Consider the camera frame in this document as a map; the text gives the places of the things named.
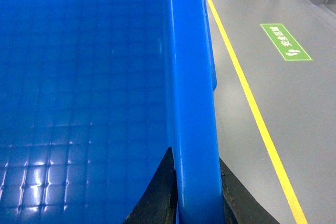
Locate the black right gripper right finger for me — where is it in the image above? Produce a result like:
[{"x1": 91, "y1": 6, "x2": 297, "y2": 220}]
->
[{"x1": 220, "y1": 161, "x2": 276, "y2": 223}]

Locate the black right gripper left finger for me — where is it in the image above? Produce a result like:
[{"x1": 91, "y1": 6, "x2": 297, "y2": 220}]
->
[{"x1": 123, "y1": 147, "x2": 178, "y2": 224}]

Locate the large blue plastic crate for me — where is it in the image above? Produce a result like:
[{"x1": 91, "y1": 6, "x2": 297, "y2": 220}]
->
[{"x1": 1, "y1": 0, "x2": 225, "y2": 223}]

